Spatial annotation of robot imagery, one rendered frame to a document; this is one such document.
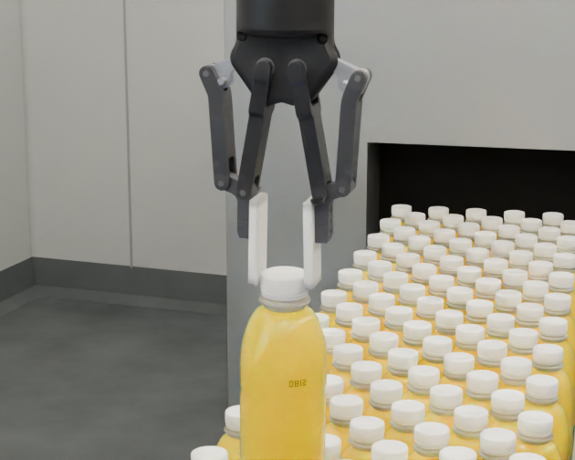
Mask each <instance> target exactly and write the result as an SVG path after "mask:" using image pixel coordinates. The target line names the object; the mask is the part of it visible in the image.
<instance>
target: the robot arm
mask: <svg viewBox="0 0 575 460"><path fill-rule="evenodd" d="M334 7H335V0H236V41H235V45H234V47H233V49H232V51H231V54H230V57H229V58H227V59H225V60H222V61H220V62H218V63H212V64H209V65H206V66H203V67H202V68H201V69H200V70H199V76H200V79H201V81H202V83H203V85H204V89H205V91H206V93H207V96H208V104H209V118H210V131H211V143H212V156H213V170H214V186H215V188H216V189H218V190H220V191H223V190H225V191H227V192H229V193H231V194H233V195H234V196H235V198H236V200H237V233H238V236H239V238H246V239H248V284H249V286H256V285H257V284H258V283H259V282H260V275H261V272H262V271H263V270H265V269H267V193H259V194H257V192H258V191H259V190H260V188H261V186H259V184H260V178H261V172H262V168H263V162H264V157H265V152H266V146H267V137H268V132H269V127H270V121H271V116H272V113H273V111H274V108H275V104H277V103H280V102H283V103H286V104H288V105H291V106H295V111H296V115H297V118H298V121H299V127H300V132H301V138H302V142H303V148H304V153H305V159H306V164H307V169H308V179H309V184H310V190H311V196H310V197H309V199H308V200H307V201H306V202H304V203H303V254H304V288H305V289H311V290H312V289H313V288H314V287H315V286H316V285H317V284H318V283H319V282H320V280H321V248H320V243H321V244H327V243H328V241H329V240H330V239H331V237H332V234H333V201H334V200H335V199H337V198H340V197H345V196H347V195H348V194H349V193H350V192H351V191H352V190H353V189H354V188H355V187H356V181H357V169H358V156H359V144H360V132H361V108H362V98H363V95H364V93H365V91H366V89H367V87H368V85H369V83H370V81H371V76H372V73H371V70H370V69H368V68H366V67H364V68H358V67H356V66H353V65H352V64H350V63H348V62H346V61H344V60H342V59H340V52H339V51H338V49H337V47H336V44H335V40H334ZM235 71H236V72H237V74H238V75H239V76H240V78H241V79H242V80H243V81H244V83H245V84H246V86H247V88H248V89H249V91H250V92H251V98H250V103H249V108H248V114H249V118H248V123H247V128H246V138H245V144H244V149H243V154H242V160H241V165H240V170H239V175H237V169H236V156H235V129H234V115H233V101H232V92H231V89H230V86H232V84H233V83H234V72H235ZM334 73H336V75H337V76H338V79H339V81H338V87H339V90H340V91H342V92H343V95H342V99H341V104H340V125H339V139H338V152H337V165H336V178H335V181H334V182H333V181H332V178H331V172H330V167H329V157H328V152H327V146H326V141H325V135H324V130H323V125H322V119H321V105H320V99H319V93H320V92H321V90H322V89H323V88H324V86H325V85H326V83H327V82H328V81H329V79H330V78H331V76H332V75H333V74H334Z"/></svg>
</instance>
